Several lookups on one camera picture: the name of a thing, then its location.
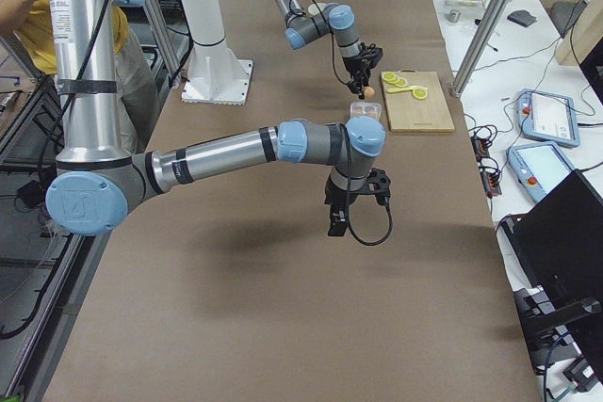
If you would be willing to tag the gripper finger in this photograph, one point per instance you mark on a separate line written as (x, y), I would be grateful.
(338, 222)
(363, 86)
(355, 84)

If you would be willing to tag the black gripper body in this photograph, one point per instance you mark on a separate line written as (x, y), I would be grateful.
(354, 66)
(335, 200)

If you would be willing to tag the clear plastic egg box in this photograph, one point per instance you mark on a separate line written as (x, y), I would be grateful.
(373, 110)

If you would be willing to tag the lemon slice front left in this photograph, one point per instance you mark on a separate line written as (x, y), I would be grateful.
(390, 77)

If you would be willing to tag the lemon slice middle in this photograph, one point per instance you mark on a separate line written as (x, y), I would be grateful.
(399, 82)

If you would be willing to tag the yellow plastic knife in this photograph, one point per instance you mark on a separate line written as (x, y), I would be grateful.
(397, 90)

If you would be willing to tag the lemon slice near knife tip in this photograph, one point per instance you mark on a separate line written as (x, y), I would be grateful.
(419, 92)

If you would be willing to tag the wooden cutting board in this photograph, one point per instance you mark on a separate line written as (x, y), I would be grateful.
(406, 114)

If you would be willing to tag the white bowl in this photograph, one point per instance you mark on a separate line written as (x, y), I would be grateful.
(315, 9)

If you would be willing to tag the small metal cylinder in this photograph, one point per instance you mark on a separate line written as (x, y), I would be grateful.
(454, 16)

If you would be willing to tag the black power strip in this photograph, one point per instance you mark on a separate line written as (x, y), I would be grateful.
(488, 167)

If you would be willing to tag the teach pendant near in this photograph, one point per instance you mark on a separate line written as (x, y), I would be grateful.
(539, 167)

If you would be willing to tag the teach pendant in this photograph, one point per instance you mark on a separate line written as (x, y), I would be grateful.
(548, 116)
(539, 167)

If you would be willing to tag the dark grey pad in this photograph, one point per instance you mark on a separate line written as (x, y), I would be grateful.
(522, 17)

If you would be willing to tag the teach pendant far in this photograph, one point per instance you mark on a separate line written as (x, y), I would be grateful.
(548, 116)

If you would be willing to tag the black monitor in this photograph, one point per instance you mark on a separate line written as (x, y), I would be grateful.
(558, 242)

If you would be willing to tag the person in yellow shirt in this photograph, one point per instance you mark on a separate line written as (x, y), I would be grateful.
(107, 92)

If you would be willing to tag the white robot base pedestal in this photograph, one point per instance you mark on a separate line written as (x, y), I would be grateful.
(214, 74)

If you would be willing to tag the aluminium frame post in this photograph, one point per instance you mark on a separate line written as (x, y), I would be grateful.
(477, 46)

